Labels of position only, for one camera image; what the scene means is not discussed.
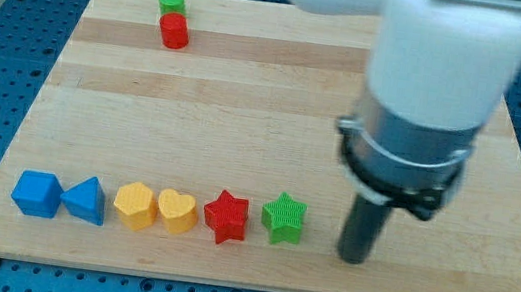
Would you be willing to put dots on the green star block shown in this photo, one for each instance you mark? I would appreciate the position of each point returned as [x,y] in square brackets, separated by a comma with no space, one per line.
[283,219]

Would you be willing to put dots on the red cylinder block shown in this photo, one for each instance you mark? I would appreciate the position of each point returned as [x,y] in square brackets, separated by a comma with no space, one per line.
[174,30]

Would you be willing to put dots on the green cylinder block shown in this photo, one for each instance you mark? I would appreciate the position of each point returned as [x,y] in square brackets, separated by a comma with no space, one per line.
[172,6]

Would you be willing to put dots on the blue triangle block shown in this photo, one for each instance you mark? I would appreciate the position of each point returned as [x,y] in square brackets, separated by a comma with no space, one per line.
[86,201]

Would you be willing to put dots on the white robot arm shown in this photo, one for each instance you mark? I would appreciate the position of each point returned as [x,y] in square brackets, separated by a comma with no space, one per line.
[437,69]

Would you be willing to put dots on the wooden board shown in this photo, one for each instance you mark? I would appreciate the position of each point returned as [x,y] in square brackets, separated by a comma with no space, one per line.
[249,106]

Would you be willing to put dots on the yellow hexagon block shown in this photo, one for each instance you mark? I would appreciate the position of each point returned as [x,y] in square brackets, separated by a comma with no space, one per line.
[136,206]

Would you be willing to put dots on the yellow heart block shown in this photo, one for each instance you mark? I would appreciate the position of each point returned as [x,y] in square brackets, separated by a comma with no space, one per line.
[179,211]

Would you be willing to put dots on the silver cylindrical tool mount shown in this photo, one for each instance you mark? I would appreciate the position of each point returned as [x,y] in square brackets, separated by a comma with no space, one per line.
[395,162]

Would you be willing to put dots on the blue cube block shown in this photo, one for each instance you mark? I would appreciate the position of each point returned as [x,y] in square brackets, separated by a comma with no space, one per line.
[37,194]

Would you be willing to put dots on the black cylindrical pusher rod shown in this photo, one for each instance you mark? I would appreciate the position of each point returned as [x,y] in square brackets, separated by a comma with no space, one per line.
[364,222]

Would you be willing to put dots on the red star block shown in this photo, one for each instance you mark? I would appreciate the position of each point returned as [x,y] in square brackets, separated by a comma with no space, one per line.
[227,217]

